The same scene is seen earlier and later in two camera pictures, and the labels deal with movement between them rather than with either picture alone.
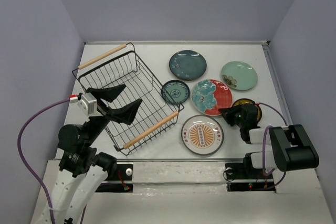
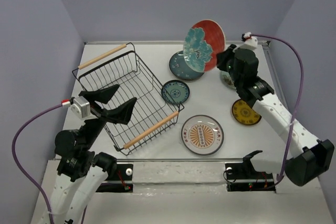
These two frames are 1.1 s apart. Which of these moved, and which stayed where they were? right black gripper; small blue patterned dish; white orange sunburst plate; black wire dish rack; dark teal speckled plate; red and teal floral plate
Moved: right black gripper; red and teal floral plate
Stayed: white orange sunburst plate; small blue patterned dish; dark teal speckled plate; black wire dish rack
